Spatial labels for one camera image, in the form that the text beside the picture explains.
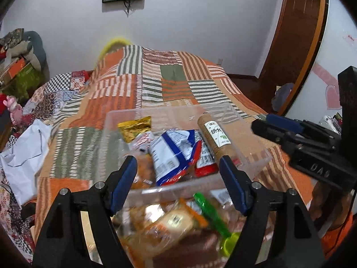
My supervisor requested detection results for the orange cardboard box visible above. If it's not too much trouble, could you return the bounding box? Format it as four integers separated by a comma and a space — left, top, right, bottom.
0, 57, 33, 83

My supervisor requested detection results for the brown bun packet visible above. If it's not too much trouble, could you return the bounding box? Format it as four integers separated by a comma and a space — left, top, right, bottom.
123, 225, 224, 268

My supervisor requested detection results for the wooden door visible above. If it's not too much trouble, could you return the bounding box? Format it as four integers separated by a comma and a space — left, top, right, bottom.
258, 0, 330, 118

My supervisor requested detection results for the yellow round object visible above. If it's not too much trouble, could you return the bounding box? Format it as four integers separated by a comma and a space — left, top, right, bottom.
99, 36, 133, 62

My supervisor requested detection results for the red snack packet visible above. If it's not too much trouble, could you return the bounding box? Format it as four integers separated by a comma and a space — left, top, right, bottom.
192, 140, 220, 177

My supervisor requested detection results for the white cloth bag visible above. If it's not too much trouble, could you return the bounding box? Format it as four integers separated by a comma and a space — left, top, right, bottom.
0, 119, 53, 205

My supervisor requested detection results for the blue and white snack packet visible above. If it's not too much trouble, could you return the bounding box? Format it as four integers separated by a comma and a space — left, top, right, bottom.
149, 128, 196, 186

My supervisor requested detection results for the black cable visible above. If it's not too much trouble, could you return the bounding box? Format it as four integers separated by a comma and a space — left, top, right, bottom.
123, 0, 135, 17

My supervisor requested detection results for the sliced bread packet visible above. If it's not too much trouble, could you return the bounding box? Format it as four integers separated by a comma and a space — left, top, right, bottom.
145, 201, 208, 243

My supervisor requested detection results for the clear plastic container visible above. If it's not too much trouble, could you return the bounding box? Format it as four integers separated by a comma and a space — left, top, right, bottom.
100, 102, 273, 260

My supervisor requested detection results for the small white snack packet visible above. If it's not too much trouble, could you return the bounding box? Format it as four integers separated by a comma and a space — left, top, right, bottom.
131, 132, 156, 153

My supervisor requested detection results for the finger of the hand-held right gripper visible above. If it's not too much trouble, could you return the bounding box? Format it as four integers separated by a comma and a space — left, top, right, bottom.
251, 119, 330, 152
265, 114, 338, 143

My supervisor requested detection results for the pink door sticker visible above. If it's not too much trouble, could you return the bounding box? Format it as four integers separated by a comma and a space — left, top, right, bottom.
312, 63, 342, 111

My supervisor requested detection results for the gold snack packet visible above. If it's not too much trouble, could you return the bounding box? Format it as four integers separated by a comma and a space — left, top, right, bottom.
117, 116, 152, 143

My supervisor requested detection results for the patterned dark cloth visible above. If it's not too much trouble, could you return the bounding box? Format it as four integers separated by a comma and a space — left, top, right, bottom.
0, 29, 26, 51

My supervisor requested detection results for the brown cylinder noodle packet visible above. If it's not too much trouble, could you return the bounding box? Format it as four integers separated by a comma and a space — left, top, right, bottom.
197, 113, 240, 166

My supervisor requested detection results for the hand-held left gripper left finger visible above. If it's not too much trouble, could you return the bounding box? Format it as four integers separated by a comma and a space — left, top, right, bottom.
32, 155, 138, 268

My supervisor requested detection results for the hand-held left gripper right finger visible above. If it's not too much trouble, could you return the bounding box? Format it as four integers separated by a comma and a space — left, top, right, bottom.
219, 155, 327, 268

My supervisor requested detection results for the orange striped patchwork blanket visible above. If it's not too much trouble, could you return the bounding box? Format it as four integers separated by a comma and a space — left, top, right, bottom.
33, 45, 315, 246

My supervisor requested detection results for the green snack packet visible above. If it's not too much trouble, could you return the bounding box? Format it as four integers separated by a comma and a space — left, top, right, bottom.
192, 192, 232, 238

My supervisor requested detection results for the checkered patchwork quilt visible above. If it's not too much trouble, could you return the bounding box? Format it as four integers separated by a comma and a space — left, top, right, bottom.
0, 71, 93, 261

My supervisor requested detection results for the croissant packet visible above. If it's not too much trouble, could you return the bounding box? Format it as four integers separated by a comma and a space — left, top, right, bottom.
131, 156, 156, 189

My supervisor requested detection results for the grey-blue cloth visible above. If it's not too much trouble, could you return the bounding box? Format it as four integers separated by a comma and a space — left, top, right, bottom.
272, 82, 295, 113

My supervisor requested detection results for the pink plush toy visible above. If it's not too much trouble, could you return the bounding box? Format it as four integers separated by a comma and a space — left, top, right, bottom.
6, 95, 23, 124

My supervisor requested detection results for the white sliding door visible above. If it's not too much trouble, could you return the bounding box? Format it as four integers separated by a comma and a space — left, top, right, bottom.
284, 0, 357, 123

